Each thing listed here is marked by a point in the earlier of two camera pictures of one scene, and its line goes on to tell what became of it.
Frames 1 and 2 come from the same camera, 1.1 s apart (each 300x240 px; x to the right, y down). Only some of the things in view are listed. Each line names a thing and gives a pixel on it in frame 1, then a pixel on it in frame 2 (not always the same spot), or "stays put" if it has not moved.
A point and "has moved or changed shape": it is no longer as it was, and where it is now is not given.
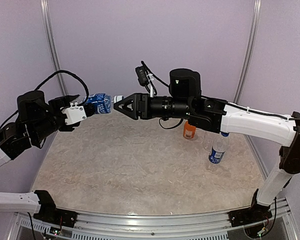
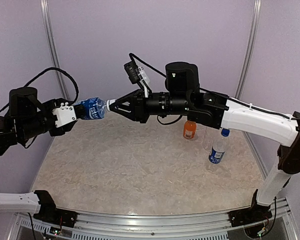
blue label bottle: [102, 102] -> [94, 108]
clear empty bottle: [207, 142] stays put
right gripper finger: [130, 99] stays put
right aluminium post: [250, 50] stays put
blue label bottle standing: [219, 148] stays put
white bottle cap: [117, 98] has moved or changed shape
